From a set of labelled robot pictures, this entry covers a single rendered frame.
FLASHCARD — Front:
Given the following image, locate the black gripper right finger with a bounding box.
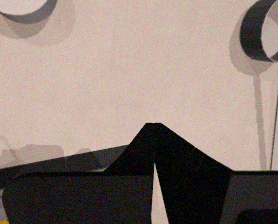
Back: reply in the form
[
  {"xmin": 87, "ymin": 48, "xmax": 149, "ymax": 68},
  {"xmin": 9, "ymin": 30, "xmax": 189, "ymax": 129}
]
[{"xmin": 154, "ymin": 123, "xmax": 278, "ymax": 224}]

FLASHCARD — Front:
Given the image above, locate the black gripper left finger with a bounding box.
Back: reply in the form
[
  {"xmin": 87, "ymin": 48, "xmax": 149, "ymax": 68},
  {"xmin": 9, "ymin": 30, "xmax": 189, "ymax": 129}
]
[{"xmin": 2, "ymin": 123, "xmax": 156, "ymax": 224}]

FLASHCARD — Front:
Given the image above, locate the beige short cylinder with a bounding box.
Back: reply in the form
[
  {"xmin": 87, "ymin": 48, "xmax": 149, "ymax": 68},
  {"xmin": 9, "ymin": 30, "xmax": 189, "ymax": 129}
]
[{"xmin": 0, "ymin": 0, "xmax": 58, "ymax": 24}]

